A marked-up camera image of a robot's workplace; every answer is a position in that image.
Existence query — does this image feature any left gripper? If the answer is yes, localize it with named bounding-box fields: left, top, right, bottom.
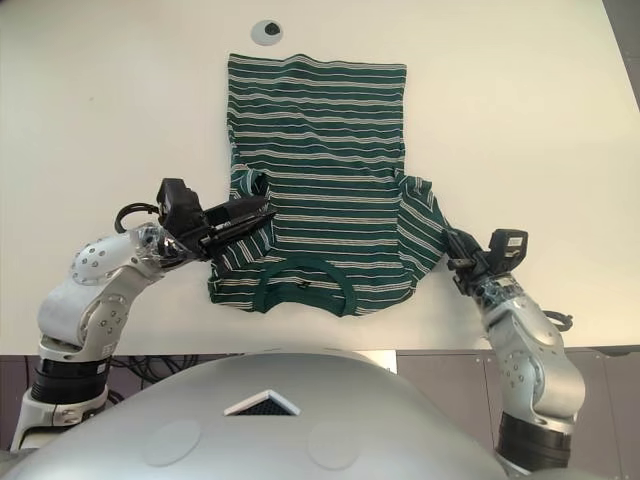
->
left=160, top=196, right=279, bottom=265

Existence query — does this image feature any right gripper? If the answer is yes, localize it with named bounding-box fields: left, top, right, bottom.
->
left=446, top=248, right=503, bottom=297

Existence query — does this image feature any green striped T-shirt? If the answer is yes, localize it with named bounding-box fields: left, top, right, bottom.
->
left=206, top=51, right=454, bottom=318

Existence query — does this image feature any robot body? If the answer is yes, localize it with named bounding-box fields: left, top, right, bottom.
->
left=0, top=351, right=640, bottom=480

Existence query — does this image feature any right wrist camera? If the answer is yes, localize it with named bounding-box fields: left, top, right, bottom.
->
left=486, top=228, right=529, bottom=274

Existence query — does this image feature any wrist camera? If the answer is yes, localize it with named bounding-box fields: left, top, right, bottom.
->
left=155, top=176, right=207, bottom=237
left=486, top=228, right=529, bottom=274

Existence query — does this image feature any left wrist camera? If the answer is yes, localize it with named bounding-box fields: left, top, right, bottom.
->
left=155, top=176, right=207, bottom=237

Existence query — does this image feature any black cable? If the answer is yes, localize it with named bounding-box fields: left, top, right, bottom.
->
left=115, top=200, right=164, bottom=234
left=541, top=309, right=574, bottom=332

